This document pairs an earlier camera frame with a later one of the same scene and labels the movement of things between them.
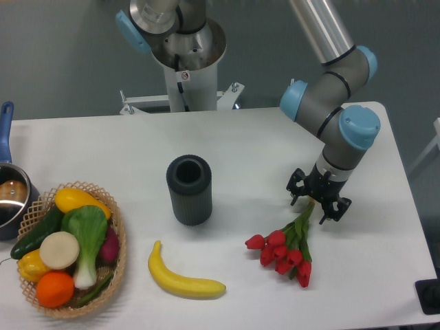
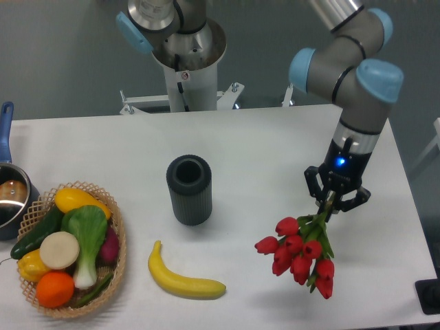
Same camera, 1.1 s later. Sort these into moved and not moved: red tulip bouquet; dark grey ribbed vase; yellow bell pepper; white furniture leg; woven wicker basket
Moved: red tulip bouquet
Not moved: woven wicker basket; white furniture leg; dark grey ribbed vase; yellow bell pepper
